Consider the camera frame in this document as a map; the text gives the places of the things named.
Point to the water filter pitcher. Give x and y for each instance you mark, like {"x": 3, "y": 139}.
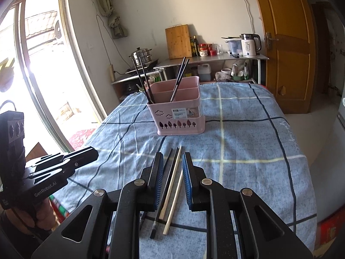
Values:
{"x": 233, "y": 46}

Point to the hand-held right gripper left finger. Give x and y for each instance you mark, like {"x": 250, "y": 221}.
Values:
{"x": 159, "y": 186}

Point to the tied beige curtain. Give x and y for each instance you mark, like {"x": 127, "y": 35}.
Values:
{"x": 113, "y": 10}

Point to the brown wooden board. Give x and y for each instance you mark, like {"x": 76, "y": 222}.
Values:
{"x": 35, "y": 151}

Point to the white window frame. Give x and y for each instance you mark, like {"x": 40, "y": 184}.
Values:
{"x": 70, "y": 45}

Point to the plastic bags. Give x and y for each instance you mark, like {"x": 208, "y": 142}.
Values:
{"x": 240, "y": 70}

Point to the grey chopstick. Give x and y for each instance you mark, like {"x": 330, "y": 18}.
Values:
{"x": 140, "y": 87}

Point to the red patterned rug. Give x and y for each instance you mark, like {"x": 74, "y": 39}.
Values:
{"x": 80, "y": 139}

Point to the light-coloured chopstick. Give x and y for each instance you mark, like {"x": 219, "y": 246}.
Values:
{"x": 172, "y": 210}
{"x": 172, "y": 176}

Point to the clear glass mug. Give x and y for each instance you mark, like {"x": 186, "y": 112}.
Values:
{"x": 218, "y": 50}

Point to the white electric kettle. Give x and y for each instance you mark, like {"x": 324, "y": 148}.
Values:
{"x": 249, "y": 45}

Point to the wooden door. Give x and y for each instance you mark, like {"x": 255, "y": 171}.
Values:
{"x": 285, "y": 45}

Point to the person's left hand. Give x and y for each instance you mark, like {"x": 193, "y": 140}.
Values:
{"x": 43, "y": 217}

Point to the dark glass bottle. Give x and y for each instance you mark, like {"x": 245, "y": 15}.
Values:
{"x": 195, "y": 47}

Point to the silver refrigerator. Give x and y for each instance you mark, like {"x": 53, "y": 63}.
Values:
{"x": 334, "y": 153}

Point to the low metal stand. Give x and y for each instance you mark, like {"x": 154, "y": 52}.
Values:
{"x": 129, "y": 79}

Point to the steel steamer pot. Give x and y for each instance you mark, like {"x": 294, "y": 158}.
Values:
{"x": 142, "y": 56}

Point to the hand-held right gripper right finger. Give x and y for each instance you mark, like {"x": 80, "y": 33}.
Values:
{"x": 186, "y": 186}

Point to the beige power strip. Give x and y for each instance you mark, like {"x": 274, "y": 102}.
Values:
{"x": 110, "y": 72}

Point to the metal kitchen table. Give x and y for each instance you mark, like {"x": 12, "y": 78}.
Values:
{"x": 215, "y": 58}

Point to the wooden cutting board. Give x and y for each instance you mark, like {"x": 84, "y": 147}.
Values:
{"x": 177, "y": 41}

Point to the black cooktop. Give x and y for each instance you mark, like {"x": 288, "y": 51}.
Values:
{"x": 142, "y": 68}

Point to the pink utensil basket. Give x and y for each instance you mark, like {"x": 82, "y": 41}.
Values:
{"x": 176, "y": 113}

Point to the white plastic jug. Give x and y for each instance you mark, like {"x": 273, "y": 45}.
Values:
{"x": 204, "y": 72}

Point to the white bowl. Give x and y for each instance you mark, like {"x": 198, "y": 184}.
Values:
{"x": 225, "y": 72}

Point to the red cup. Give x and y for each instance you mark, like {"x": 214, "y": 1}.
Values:
{"x": 212, "y": 52}

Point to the red-lidded jar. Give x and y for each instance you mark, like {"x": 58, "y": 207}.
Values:
{"x": 203, "y": 50}

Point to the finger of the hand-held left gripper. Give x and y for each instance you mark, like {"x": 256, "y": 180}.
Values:
{"x": 78, "y": 151}
{"x": 80, "y": 160}

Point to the outdoor fan unit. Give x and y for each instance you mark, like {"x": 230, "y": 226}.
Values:
{"x": 58, "y": 31}

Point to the blue plaid tablecloth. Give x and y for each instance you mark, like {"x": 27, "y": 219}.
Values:
{"x": 242, "y": 140}

